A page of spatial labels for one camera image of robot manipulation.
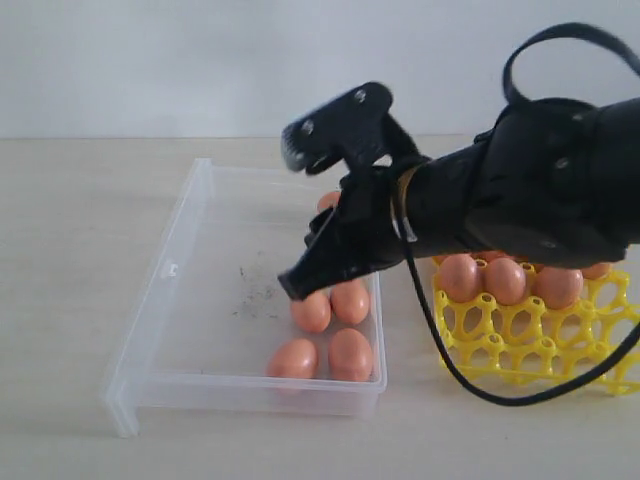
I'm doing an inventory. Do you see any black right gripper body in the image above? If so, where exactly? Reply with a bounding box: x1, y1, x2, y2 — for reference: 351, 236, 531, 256
278, 119, 430, 300

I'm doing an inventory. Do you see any brown egg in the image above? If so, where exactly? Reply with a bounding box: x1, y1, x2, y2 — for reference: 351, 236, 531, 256
436, 254, 482, 303
266, 338, 319, 379
532, 266, 584, 310
328, 328, 373, 382
582, 262, 612, 280
317, 191, 341, 213
330, 279, 370, 325
473, 250, 516, 263
290, 291, 332, 333
484, 258, 527, 306

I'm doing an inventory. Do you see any clear plastic tray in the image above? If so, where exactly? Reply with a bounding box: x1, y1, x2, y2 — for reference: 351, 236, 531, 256
102, 158, 387, 437

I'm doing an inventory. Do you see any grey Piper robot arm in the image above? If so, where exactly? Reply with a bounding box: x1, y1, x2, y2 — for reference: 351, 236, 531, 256
278, 95, 639, 300

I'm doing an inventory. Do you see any yellow plastic egg tray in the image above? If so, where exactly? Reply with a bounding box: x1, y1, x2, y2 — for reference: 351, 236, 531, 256
432, 269, 639, 387

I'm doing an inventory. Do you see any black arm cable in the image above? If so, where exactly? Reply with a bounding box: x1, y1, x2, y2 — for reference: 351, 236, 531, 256
389, 22, 640, 407

